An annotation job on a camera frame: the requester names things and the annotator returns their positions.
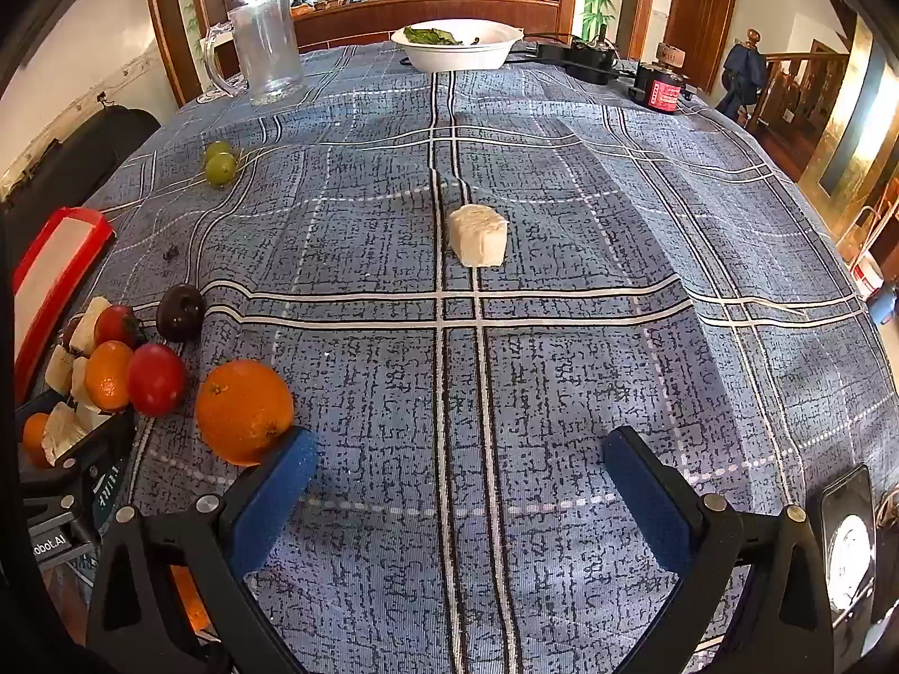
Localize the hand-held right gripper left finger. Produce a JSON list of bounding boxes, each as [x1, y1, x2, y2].
[[85, 427, 319, 674]]

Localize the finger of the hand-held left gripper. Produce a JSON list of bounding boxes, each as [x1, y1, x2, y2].
[[15, 408, 138, 499]]

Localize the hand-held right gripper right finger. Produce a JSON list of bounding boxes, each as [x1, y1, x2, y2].
[[602, 425, 837, 674]]

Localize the small pale bread lump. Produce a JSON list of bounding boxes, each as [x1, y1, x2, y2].
[[40, 402, 89, 466]]

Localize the small orange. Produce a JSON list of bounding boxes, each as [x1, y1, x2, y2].
[[84, 340, 136, 413], [22, 413, 52, 470]]

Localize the large orange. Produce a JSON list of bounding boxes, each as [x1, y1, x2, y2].
[[195, 359, 294, 467]]

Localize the red tomato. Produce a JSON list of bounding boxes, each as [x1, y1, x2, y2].
[[94, 304, 142, 352], [126, 344, 187, 418]]

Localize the red rimmed white tray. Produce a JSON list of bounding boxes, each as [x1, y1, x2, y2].
[[12, 206, 117, 401]]

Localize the large pale bread lump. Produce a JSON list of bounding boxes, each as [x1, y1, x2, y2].
[[448, 203, 510, 269]]

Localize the blue plaid tablecloth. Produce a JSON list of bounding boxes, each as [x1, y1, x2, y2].
[[91, 38, 886, 674]]

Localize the dark purple plum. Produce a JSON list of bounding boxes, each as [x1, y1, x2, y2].
[[156, 284, 207, 344]]

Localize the black smartphone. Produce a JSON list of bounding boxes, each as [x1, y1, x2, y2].
[[815, 463, 879, 647]]

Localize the black sofa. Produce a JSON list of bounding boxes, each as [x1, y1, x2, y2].
[[0, 107, 162, 226]]

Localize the red and black gadget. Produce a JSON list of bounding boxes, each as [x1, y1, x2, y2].
[[628, 42, 696, 113]]

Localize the wooden stair railing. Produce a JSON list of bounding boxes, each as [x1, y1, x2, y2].
[[759, 38, 854, 156]]

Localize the dark blue hanging jacket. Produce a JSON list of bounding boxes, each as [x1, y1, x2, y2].
[[716, 28, 770, 127]]

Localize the clear glass pitcher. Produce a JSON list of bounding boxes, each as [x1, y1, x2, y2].
[[202, 0, 306, 108]]

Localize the black electronic device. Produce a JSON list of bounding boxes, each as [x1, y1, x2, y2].
[[537, 35, 623, 85]]

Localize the white bowl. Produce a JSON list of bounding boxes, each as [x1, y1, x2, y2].
[[391, 19, 525, 73]]

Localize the green leaves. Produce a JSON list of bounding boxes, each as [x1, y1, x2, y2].
[[403, 26, 482, 47]]

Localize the wooden door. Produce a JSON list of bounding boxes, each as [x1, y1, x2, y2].
[[664, 0, 740, 92]]

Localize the wooden counter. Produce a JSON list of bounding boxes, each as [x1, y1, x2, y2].
[[291, 0, 563, 53]]

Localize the red metal frame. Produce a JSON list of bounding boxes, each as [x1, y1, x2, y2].
[[836, 203, 899, 324]]

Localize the gold door frame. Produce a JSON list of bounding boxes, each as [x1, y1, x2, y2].
[[797, 14, 899, 226]]

